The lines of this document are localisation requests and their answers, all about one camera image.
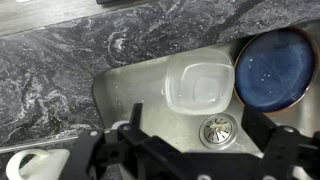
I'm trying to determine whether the metal sink drain strainer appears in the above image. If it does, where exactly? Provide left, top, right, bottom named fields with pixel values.
left=199, top=112, right=240, bottom=150

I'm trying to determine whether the clear plastic container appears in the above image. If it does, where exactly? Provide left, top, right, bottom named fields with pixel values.
left=164, top=49, right=236, bottom=116

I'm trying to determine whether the white mug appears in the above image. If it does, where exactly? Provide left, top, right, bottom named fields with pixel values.
left=5, top=148, right=72, bottom=180

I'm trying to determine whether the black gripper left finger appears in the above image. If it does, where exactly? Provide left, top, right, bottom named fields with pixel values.
left=59, top=102, right=188, bottom=180

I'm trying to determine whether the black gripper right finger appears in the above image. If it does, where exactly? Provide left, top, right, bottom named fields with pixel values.
left=241, top=105, right=320, bottom=180

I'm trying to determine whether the dark blue round plate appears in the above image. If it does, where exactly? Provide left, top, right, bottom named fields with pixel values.
left=233, top=27, right=320, bottom=114

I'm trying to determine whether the flat black object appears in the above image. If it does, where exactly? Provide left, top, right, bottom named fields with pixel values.
left=96, top=0, right=148, bottom=5

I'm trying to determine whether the stainless steel sink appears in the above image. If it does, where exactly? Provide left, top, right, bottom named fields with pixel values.
left=92, top=20, right=320, bottom=180

